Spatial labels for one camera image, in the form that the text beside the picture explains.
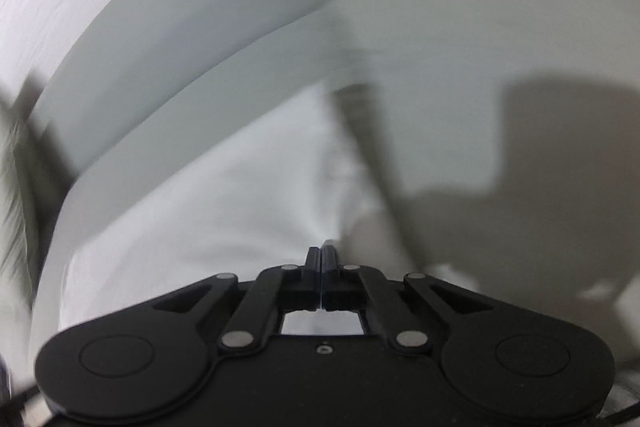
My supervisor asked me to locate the grey sofa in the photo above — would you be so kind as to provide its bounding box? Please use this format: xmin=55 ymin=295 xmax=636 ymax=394
xmin=22 ymin=0 xmax=640 ymax=403

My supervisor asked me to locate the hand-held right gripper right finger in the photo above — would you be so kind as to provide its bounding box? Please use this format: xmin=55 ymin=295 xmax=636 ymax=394
xmin=321 ymin=246 xmax=494 ymax=353

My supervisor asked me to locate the light grey shirt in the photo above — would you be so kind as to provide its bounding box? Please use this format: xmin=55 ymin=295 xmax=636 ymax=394
xmin=30 ymin=84 xmax=421 ymax=338

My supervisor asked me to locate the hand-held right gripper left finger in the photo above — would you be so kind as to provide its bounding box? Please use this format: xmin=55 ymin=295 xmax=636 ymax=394
xmin=150 ymin=247 xmax=321 ymax=353

